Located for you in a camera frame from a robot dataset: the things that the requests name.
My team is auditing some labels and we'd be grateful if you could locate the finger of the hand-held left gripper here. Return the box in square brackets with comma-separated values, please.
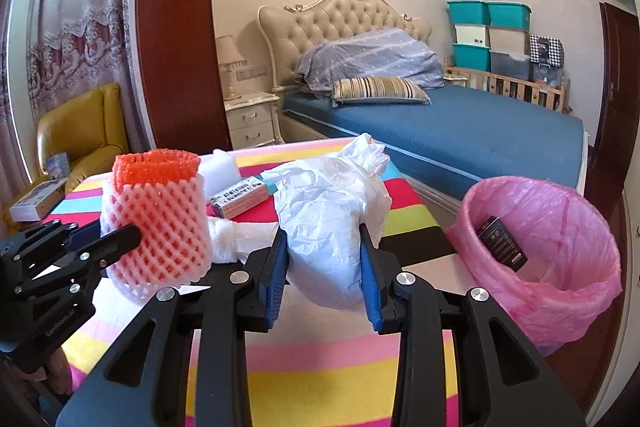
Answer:
[15, 224, 142, 308]
[0, 218, 103, 278]

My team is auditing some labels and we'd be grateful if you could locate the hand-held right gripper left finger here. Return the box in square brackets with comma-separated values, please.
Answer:
[56, 224, 291, 427]

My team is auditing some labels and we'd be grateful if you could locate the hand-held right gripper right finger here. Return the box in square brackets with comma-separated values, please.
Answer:
[359, 223, 587, 427]

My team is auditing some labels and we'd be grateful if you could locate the red foam fruit net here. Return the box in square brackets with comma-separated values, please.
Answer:
[100, 149, 215, 305]

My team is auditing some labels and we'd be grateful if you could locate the white plastic bag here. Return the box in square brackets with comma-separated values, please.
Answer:
[260, 133, 393, 312]

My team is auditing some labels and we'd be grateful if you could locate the dark cardboard box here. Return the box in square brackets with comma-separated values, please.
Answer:
[475, 216, 531, 280]

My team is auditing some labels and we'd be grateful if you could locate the pink lined trash bin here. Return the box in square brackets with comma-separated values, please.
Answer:
[444, 176, 623, 348]

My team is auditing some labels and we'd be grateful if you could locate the white tissue paper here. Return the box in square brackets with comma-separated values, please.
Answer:
[202, 216, 286, 265]

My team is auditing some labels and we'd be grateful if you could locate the small blue box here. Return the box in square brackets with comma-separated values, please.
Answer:
[44, 152, 71, 180]

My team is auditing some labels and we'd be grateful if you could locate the colourful striped mat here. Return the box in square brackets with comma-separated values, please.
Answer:
[37, 137, 478, 427]

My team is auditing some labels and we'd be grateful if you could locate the small grey printed box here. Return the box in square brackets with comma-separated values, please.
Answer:
[207, 176, 276, 220]

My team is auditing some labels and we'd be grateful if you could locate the yellow armchair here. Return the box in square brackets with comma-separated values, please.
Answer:
[36, 83, 131, 195]

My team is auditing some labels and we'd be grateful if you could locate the white foam block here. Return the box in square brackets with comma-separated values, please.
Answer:
[207, 148, 243, 202]

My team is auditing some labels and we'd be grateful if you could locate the cream nightstand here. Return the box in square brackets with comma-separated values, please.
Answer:
[222, 92, 281, 150]

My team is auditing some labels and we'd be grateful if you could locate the blue bed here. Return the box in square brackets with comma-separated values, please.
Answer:
[277, 84, 588, 200]

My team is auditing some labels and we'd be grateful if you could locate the striped pillow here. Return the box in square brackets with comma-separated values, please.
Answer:
[332, 77, 432, 108]

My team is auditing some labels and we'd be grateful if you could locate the pink lace curtain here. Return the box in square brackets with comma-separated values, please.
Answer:
[0, 0, 146, 218]

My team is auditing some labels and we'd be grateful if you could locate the reddish brown wooden pillar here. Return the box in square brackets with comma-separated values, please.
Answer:
[135, 0, 233, 155]

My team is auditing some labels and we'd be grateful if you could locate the table lamp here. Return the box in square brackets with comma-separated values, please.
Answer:
[215, 35, 241, 100]

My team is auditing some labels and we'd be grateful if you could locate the grey blue duvet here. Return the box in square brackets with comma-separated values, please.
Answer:
[294, 27, 446, 95]

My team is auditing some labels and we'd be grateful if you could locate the teal storage box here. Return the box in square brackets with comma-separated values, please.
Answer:
[452, 43, 492, 72]
[487, 2, 532, 29]
[446, 0, 491, 26]

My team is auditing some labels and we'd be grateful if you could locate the grey storage box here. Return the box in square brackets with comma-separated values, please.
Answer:
[490, 51, 532, 82]

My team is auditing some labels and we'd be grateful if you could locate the beige tufted headboard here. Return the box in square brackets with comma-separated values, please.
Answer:
[256, 0, 433, 90]

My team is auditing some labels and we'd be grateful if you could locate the white storage box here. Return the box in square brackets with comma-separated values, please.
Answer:
[454, 23, 491, 48]

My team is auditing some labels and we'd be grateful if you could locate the beige storage box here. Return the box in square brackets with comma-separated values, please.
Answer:
[489, 27, 531, 55]

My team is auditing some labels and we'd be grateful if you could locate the black white checkered bag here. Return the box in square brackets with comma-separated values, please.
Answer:
[529, 34, 566, 88]

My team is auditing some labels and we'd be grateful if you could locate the brown wooden door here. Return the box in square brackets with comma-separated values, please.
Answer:
[597, 2, 636, 188]

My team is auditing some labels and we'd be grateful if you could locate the wooden crib rail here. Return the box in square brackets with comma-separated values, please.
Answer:
[444, 64, 571, 112]

